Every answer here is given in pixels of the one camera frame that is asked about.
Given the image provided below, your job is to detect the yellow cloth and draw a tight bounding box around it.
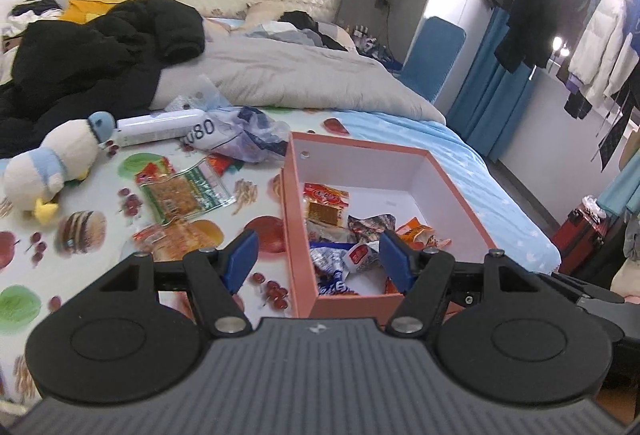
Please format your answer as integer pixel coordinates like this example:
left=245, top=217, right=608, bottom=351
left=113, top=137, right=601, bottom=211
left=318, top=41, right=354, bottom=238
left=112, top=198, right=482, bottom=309
left=64, top=0, right=122, bottom=24

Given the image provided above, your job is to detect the blue curtain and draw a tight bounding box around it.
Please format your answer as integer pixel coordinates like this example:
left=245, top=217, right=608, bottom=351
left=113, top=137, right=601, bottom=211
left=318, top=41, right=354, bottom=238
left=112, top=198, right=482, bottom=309
left=446, top=6, right=539, bottom=162

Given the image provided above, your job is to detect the dark patterned hanging garment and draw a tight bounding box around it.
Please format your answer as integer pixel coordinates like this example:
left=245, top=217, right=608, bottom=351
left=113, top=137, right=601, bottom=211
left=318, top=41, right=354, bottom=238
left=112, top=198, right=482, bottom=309
left=589, top=79, right=640, bottom=172

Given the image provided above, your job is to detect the red suitcase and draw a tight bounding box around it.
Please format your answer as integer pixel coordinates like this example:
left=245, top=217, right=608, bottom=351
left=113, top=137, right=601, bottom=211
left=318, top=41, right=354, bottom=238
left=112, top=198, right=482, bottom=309
left=551, top=206, right=627, bottom=277

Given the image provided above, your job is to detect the white puffer jacket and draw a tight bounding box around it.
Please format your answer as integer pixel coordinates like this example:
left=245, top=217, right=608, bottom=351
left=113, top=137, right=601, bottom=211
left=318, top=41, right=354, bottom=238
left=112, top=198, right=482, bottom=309
left=566, top=0, right=640, bottom=104

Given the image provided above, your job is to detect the black hanging coat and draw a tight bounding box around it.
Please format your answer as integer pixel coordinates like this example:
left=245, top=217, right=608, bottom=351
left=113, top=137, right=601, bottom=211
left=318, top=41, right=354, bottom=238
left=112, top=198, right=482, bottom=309
left=494, top=0, right=599, bottom=74

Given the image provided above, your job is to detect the white and red snack packet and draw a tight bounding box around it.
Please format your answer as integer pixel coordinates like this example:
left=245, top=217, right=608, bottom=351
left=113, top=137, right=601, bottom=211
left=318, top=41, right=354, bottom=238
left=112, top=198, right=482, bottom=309
left=345, top=242, right=382, bottom=274

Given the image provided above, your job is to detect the white tube bottle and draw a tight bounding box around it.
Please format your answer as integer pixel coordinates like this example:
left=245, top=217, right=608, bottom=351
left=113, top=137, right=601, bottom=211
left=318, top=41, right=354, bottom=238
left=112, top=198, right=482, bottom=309
left=115, top=110, right=208, bottom=148

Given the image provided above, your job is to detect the green-edged snack packet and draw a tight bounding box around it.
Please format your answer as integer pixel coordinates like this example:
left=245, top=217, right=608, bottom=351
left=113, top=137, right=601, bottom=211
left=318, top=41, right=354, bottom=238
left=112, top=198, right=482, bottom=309
left=136, top=158, right=237, bottom=222

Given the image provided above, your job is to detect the red and yellow snack packet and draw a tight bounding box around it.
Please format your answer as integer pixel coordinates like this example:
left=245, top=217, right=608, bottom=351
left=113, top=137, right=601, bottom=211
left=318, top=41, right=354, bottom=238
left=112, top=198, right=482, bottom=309
left=303, top=182, right=351, bottom=229

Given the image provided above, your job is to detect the blue covered chair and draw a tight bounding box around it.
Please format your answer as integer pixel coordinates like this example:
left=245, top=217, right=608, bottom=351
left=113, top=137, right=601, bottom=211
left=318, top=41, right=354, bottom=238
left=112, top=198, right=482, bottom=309
left=399, top=15, right=468, bottom=104

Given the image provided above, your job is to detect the grey duvet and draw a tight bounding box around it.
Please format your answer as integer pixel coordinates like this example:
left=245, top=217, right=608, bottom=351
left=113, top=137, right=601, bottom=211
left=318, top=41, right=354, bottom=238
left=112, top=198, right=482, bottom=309
left=150, top=32, right=447, bottom=124

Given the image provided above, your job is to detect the teal cloth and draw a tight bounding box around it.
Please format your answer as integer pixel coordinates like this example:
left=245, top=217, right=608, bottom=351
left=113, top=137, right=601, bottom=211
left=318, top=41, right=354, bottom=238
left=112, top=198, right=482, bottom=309
left=596, top=159, right=640, bottom=217

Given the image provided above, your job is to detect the small red snack packet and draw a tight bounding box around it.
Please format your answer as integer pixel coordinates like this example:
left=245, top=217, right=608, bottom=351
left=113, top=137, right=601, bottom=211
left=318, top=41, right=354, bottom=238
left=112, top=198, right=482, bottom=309
left=206, top=154, right=237, bottom=174

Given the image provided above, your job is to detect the blue and white snack packet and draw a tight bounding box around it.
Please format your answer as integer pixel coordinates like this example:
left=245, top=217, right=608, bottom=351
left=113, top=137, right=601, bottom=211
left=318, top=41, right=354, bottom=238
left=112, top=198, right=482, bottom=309
left=308, top=241, right=362, bottom=297

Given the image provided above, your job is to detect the wall socket with cable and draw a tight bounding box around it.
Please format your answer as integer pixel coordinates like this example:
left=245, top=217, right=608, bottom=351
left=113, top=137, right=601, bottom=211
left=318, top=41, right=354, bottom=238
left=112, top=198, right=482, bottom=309
left=374, top=0, right=396, bottom=46

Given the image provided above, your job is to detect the black jacket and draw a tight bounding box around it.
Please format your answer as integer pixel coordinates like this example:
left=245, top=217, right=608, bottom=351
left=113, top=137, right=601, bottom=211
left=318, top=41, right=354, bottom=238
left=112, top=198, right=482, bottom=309
left=0, top=0, right=207, bottom=159

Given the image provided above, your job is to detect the blue star bed sheet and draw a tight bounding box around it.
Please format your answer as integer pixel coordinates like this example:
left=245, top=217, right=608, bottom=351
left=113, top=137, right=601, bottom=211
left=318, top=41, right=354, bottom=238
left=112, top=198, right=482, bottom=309
left=331, top=110, right=562, bottom=274

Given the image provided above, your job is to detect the patterned pillow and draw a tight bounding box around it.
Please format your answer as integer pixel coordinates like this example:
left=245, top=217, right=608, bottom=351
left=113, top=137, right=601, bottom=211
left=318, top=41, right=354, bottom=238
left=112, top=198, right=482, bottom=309
left=244, top=2, right=302, bottom=33

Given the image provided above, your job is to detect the orange striped snack packet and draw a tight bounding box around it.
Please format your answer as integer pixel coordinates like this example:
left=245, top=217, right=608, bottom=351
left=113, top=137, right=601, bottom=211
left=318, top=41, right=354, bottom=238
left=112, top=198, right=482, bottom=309
left=395, top=217, right=452, bottom=252

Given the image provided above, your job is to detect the plush penguin toy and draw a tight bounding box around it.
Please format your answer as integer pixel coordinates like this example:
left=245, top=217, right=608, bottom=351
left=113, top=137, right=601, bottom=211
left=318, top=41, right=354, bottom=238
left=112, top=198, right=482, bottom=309
left=0, top=111, right=117, bottom=226

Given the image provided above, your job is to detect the orange-red clear snack packet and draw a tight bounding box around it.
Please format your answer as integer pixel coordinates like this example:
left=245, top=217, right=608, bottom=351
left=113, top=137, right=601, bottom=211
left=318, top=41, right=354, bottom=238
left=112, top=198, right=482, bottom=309
left=132, top=219, right=223, bottom=264

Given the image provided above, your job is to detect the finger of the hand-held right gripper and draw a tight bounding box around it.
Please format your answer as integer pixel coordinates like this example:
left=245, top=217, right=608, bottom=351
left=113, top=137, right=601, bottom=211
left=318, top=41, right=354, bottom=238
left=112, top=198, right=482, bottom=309
left=535, top=271, right=627, bottom=312

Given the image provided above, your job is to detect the fruit printed mat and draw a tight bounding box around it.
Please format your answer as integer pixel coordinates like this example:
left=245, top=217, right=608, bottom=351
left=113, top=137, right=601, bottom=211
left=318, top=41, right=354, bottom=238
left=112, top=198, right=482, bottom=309
left=0, top=104, right=352, bottom=408

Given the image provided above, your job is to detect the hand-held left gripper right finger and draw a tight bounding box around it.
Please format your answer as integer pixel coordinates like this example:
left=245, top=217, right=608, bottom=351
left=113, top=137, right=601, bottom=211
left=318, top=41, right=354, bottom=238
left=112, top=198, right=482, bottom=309
left=378, top=230, right=539, bottom=338

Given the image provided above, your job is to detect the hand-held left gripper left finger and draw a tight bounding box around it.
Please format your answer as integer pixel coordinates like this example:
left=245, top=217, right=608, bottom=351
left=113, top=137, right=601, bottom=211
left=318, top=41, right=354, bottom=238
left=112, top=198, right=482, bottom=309
left=97, top=229, right=261, bottom=338

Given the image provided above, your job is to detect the dark clothes pile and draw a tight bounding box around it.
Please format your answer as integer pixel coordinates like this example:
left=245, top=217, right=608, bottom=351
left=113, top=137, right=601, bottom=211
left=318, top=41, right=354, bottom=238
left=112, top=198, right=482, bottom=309
left=276, top=10, right=352, bottom=52

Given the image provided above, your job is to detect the pink cardboard box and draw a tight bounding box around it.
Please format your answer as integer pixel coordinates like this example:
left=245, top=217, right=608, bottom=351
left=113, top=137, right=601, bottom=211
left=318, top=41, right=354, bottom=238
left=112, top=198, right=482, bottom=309
left=279, top=131, right=501, bottom=318

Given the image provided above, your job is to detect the clear printed plastic bag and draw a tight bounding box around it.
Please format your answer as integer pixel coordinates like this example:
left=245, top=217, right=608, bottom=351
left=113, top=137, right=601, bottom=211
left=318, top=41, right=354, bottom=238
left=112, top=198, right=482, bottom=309
left=165, top=75, right=292, bottom=164

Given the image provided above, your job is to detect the black and white clothes heap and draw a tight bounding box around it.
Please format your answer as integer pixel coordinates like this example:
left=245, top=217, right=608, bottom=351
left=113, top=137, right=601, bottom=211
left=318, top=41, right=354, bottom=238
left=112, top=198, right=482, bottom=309
left=0, top=0, right=64, bottom=43

